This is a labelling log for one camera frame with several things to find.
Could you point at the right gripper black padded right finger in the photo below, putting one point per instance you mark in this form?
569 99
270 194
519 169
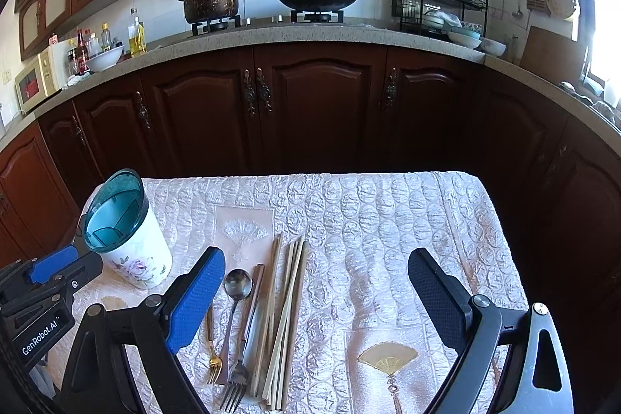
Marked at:
534 378

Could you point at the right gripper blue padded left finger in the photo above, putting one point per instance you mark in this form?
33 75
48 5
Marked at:
98 374

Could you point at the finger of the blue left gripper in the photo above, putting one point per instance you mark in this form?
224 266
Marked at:
42 270

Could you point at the floral utensil holder teal rim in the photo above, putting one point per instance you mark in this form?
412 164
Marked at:
121 226

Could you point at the silver spoon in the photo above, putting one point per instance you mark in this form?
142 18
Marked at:
237 285

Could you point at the light bamboo chopstick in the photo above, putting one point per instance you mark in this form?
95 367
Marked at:
294 317
267 301
283 368
271 387

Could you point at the gold fork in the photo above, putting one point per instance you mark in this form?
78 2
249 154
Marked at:
215 360

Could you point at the silver fork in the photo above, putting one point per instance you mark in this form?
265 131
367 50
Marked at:
237 384

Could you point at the cream microwave oven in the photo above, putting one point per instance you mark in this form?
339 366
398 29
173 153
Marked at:
37 81

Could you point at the dark wooden base cabinets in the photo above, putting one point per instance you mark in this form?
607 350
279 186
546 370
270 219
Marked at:
327 107

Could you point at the white quilted table cloth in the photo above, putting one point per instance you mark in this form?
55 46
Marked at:
365 343

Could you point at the red sauce bottle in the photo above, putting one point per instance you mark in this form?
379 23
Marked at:
81 53

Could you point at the white bowl on counter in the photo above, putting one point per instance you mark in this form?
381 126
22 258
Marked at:
105 60

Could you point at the yellow oil bottle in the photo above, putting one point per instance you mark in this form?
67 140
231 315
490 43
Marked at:
136 34

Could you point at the wooden cutting board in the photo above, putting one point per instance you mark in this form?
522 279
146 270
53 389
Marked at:
553 57

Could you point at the white bowl near rack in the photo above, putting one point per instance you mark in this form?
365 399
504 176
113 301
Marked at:
492 47

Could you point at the dark cooking pot with lid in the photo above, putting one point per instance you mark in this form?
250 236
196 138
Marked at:
196 11

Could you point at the black dish rack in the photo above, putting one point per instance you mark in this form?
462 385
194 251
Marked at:
436 17

